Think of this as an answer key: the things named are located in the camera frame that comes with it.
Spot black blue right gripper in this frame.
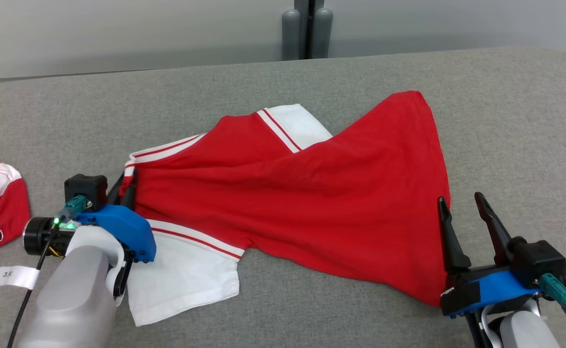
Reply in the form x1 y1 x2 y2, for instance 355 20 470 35
438 192 542 319

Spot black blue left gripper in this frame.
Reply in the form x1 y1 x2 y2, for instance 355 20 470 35
22 168 157 264

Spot red white printed basketball shorts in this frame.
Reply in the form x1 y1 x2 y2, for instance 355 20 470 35
0 162 31 282

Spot red white-sleeved T-shirt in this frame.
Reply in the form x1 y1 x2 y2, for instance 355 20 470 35
123 90 452 327

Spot dark grey partition column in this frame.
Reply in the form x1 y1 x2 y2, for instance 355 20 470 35
294 0 325 59

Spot black cable with teal connector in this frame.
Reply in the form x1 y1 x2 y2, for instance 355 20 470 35
540 273 566 344
6 195 91 348

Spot white paper cable tag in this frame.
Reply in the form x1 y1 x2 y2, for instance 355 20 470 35
0 266 40 290

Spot grey cylindrical post cap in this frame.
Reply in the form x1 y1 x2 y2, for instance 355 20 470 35
311 7 334 59
282 9 301 61

